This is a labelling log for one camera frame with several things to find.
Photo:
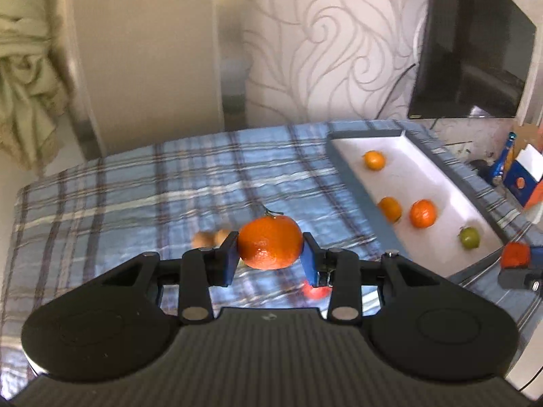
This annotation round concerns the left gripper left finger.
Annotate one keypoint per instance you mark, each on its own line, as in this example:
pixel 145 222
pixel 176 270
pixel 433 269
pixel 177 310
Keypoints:
pixel 193 275

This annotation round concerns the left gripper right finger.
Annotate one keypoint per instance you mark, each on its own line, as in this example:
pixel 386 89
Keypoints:
pixel 345 274

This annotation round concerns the red apple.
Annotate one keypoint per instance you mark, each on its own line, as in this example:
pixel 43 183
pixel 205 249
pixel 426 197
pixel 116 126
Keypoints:
pixel 515 255
pixel 315 293

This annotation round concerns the large orange with stem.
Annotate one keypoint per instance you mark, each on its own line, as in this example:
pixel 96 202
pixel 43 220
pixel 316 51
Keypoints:
pixel 271 242

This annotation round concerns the small orange tangerine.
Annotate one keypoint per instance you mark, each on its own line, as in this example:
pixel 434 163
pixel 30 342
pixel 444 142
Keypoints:
pixel 391 209

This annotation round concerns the brown kiwi left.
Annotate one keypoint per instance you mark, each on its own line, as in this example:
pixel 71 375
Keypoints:
pixel 203 240

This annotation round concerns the brown kiwi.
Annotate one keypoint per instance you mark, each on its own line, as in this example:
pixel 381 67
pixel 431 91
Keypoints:
pixel 203 240
pixel 220 236

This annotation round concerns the brown kiwi right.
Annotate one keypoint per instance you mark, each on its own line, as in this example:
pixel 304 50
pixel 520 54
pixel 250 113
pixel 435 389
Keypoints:
pixel 220 236

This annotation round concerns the green fruit in tray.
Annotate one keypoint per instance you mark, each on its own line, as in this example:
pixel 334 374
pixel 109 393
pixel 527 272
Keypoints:
pixel 469 237

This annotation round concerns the white tray with grey rim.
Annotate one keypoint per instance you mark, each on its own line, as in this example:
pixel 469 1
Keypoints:
pixel 412 173

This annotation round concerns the blue bottle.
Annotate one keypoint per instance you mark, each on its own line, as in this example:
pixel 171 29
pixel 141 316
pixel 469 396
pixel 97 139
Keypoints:
pixel 495 176

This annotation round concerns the orange fruit in tray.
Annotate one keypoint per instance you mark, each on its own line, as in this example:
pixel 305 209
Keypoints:
pixel 374 160

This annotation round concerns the beige radiator panel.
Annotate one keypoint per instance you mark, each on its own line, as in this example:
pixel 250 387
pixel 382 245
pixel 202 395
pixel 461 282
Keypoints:
pixel 141 72

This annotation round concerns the black television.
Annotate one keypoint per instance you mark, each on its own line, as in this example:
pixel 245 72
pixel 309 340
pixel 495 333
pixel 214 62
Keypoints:
pixel 474 60

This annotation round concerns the green fringed curtain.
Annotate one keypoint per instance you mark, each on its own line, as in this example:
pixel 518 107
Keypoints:
pixel 32 93

